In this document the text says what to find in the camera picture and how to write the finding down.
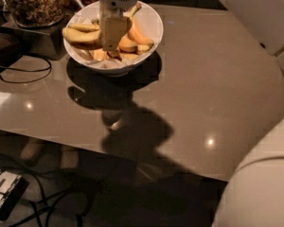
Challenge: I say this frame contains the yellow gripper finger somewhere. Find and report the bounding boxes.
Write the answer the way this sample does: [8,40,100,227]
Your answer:
[99,8,131,51]

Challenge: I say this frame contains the yellow banana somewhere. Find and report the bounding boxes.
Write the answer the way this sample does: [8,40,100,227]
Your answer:
[68,23,99,32]
[62,27,102,50]

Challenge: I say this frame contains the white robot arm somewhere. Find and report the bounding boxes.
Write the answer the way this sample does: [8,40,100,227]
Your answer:
[104,0,284,227]

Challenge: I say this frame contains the right orange-yellow banana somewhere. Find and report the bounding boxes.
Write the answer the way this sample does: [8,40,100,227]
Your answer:
[128,3,154,47]

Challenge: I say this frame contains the white paper bowl liner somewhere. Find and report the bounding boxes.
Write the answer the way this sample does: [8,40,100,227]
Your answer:
[67,11,131,70]

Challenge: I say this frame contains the white ceramic bowl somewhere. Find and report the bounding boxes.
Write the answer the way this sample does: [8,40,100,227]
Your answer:
[62,2,164,77]

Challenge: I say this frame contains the dark wooden block stand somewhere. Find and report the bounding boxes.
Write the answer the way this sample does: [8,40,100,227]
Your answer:
[0,13,70,61]

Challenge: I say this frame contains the glass jar of nuts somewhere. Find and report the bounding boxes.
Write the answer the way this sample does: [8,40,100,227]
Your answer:
[4,0,65,28]

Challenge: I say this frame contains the dark round object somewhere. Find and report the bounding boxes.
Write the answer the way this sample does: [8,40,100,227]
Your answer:
[0,33,22,67]

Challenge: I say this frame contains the right beige furniture foot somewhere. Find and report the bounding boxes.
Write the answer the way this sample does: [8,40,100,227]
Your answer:
[61,146,80,169]

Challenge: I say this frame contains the beige furniture foot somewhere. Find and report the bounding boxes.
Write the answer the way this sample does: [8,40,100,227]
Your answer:
[20,138,44,166]
[61,146,80,169]

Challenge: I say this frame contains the left beige furniture foot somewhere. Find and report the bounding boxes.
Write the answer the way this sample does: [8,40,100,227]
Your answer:
[20,138,44,166]

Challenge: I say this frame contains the striped box on floor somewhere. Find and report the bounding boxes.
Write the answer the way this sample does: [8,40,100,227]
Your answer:
[0,168,28,221]

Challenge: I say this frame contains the black floor cables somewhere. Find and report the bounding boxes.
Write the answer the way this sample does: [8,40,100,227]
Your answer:
[0,151,117,227]

